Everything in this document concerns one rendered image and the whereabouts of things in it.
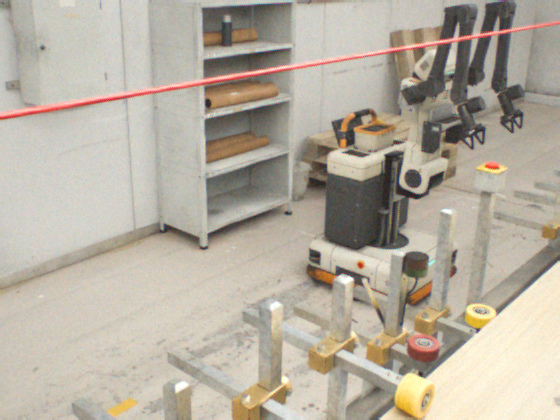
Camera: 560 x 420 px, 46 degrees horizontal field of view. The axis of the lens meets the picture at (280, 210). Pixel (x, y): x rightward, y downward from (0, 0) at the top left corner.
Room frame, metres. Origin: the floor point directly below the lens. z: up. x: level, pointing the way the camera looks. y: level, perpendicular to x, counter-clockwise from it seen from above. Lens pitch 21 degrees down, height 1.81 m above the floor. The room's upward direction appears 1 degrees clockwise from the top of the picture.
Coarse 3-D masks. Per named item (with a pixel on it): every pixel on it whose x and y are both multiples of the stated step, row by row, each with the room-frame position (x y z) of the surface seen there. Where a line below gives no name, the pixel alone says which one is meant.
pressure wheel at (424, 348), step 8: (416, 336) 1.48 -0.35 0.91; (424, 336) 1.48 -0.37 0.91; (408, 344) 1.45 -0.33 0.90; (416, 344) 1.44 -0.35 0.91; (424, 344) 1.44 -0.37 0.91; (432, 344) 1.45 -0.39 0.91; (408, 352) 1.44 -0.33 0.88; (416, 352) 1.42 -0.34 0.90; (424, 352) 1.41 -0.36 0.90; (432, 352) 1.42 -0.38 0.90; (424, 360) 1.41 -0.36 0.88; (432, 360) 1.42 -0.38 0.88
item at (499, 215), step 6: (498, 210) 2.64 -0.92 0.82; (498, 216) 2.61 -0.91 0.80; (504, 216) 2.59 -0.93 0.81; (510, 216) 2.58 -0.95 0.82; (516, 216) 2.58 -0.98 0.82; (510, 222) 2.57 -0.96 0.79; (516, 222) 2.56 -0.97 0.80; (522, 222) 2.54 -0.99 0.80; (528, 222) 2.53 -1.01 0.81; (534, 222) 2.51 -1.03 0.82; (540, 222) 2.51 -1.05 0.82; (534, 228) 2.51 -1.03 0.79; (540, 228) 2.49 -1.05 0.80; (558, 234) 2.45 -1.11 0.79
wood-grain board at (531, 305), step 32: (544, 288) 1.77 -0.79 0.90; (512, 320) 1.58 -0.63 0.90; (544, 320) 1.58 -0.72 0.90; (480, 352) 1.42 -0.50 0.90; (512, 352) 1.42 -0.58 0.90; (544, 352) 1.43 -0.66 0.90; (448, 384) 1.29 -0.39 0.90; (480, 384) 1.29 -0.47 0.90; (512, 384) 1.29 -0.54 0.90; (544, 384) 1.29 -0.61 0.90; (384, 416) 1.17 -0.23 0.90; (448, 416) 1.17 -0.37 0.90; (480, 416) 1.17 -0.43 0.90; (512, 416) 1.17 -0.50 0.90; (544, 416) 1.18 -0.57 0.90
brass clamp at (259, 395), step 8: (256, 384) 1.17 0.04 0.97; (280, 384) 1.17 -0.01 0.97; (288, 384) 1.19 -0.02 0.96; (248, 392) 1.15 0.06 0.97; (256, 392) 1.15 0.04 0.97; (264, 392) 1.15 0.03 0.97; (272, 392) 1.15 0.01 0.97; (280, 392) 1.16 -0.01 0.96; (288, 392) 1.18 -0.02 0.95; (232, 400) 1.12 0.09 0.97; (256, 400) 1.12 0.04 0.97; (264, 400) 1.13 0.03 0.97; (280, 400) 1.16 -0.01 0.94; (232, 408) 1.12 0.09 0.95; (240, 408) 1.11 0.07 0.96; (248, 408) 1.10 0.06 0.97; (256, 408) 1.11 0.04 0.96; (232, 416) 1.12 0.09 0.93; (240, 416) 1.11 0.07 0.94; (248, 416) 1.09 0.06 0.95; (256, 416) 1.11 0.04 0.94
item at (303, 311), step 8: (296, 304) 1.72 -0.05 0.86; (304, 304) 1.72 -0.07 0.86; (296, 312) 1.70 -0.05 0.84; (304, 312) 1.69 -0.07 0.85; (312, 312) 1.67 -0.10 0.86; (320, 312) 1.68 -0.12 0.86; (312, 320) 1.67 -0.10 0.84; (320, 320) 1.65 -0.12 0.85; (328, 320) 1.63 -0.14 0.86; (328, 328) 1.63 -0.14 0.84; (352, 328) 1.59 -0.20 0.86; (360, 328) 1.59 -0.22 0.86; (360, 336) 1.56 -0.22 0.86; (368, 336) 1.55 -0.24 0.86; (360, 344) 1.56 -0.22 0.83; (392, 352) 1.49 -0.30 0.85; (400, 352) 1.48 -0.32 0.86; (400, 360) 1.48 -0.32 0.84; (408, 360) 1.46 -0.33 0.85; (416, 360) 1.44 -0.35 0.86; (416, 368) 1.44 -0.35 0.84; (424, 368) 1.43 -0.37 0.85
